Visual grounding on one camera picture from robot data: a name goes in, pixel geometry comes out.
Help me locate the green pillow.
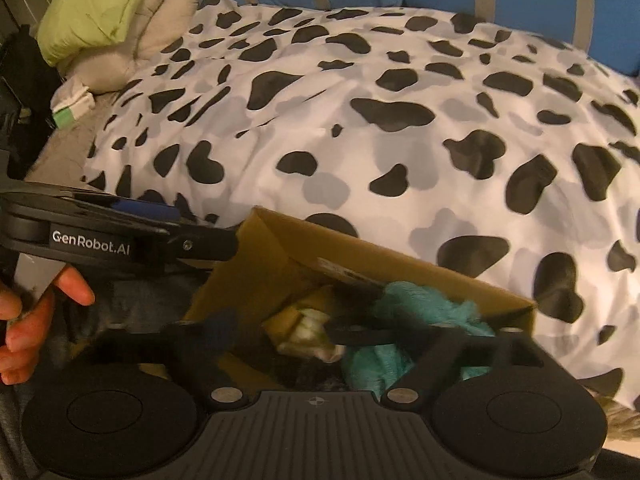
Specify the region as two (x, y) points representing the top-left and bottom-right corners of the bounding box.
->
(36, 0), (141, 66)

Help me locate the person left hand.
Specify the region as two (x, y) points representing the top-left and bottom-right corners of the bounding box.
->
(0, 266), (96, 386)

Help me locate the teal mesh bath loofah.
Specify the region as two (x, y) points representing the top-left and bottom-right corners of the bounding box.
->
(342, 282), (495, 398)

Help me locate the brown cardboard box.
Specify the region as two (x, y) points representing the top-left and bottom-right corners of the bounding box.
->
(139, 206), (539, 394)

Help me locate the cow print blanket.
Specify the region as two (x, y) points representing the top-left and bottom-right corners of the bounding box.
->
(82, 0), (639, 408)

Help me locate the beige quilted blanket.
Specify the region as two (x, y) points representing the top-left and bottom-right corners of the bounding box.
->
(26, 0), (198, 184)

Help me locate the white green tissue pack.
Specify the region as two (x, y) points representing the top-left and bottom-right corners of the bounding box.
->
(51, 77), (96, 129)

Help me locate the tan drawstring pouch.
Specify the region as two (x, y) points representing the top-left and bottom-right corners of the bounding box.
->
(262, 285), (346, 346)

